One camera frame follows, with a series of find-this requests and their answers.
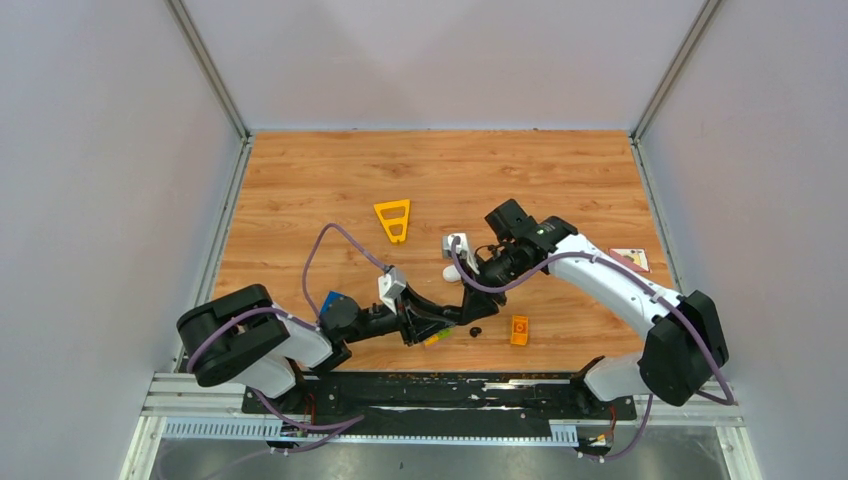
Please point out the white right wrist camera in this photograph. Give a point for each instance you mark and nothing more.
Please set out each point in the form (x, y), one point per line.
(457, 245)

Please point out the orange green toy brick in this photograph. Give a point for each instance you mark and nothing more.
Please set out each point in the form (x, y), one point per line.
(437, 337)

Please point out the orange arch toy block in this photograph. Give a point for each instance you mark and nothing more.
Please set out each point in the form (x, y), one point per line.
(519, 330)

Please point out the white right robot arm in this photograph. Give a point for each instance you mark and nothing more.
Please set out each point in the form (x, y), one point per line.
(684, 348)

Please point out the yellow triangular toy block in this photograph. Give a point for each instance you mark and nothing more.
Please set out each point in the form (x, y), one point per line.
(394, 218)

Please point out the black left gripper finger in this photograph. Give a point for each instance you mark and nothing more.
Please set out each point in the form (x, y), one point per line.
(421, 303)
(417, 333)

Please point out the white earbud charging case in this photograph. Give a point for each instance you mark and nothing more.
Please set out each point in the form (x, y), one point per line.
(450, 274)

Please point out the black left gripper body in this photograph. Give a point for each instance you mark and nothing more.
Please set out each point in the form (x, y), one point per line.
(405, 316)

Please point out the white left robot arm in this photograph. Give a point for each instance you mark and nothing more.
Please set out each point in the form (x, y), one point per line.
(246, 338)

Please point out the blue toy brick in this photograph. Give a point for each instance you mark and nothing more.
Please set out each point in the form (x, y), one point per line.
(331, 297)

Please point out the black earbud charging case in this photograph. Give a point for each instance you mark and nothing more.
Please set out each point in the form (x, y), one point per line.
(452, 313)

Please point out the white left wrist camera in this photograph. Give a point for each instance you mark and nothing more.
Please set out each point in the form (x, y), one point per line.
(391, 286)

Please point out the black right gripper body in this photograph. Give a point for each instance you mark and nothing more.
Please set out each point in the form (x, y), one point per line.
(501, 269)

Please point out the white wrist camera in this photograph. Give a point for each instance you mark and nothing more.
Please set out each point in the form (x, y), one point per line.
(457, 245)
(391, 286)

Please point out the white slotted cable duct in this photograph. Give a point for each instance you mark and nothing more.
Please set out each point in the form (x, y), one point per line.
(261, 429)

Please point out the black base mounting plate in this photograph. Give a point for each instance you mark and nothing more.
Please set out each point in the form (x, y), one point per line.
(441, 403)

